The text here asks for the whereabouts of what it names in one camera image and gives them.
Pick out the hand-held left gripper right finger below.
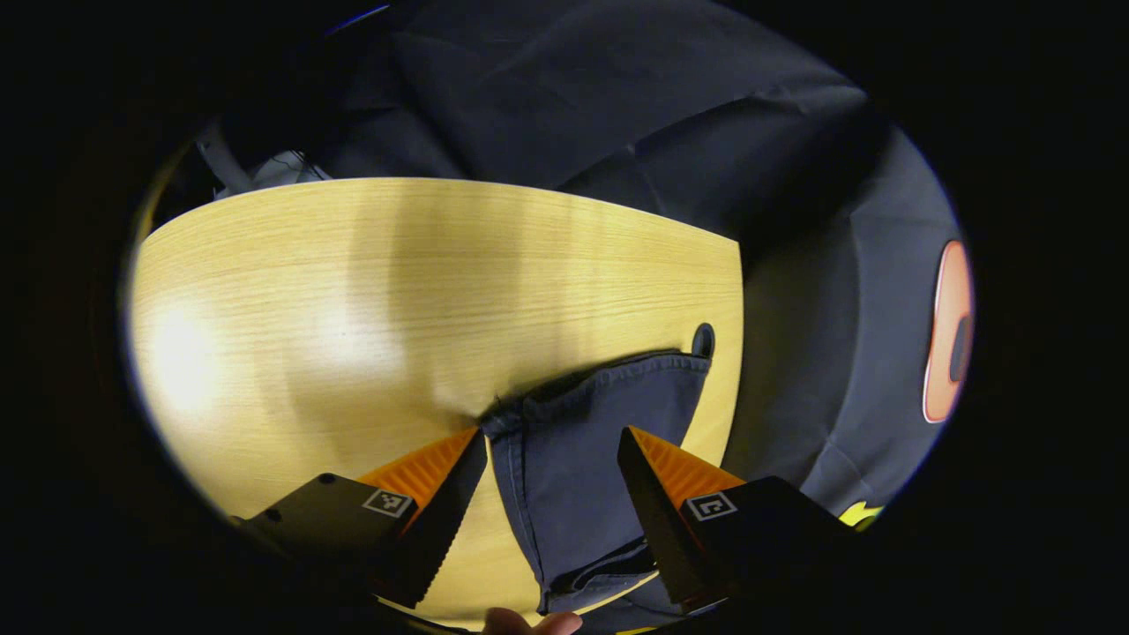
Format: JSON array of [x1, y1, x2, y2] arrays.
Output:
[[617, 425, 855, 616]]

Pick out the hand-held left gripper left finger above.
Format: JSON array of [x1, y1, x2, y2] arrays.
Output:
[[229, 427, 490, 610]]

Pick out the dark grey jeans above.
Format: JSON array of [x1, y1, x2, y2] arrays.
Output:
[[479, 349, 712, 634]]

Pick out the black backdrop cloth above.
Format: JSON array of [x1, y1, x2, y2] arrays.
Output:
[[203, 0, 976, 530]]

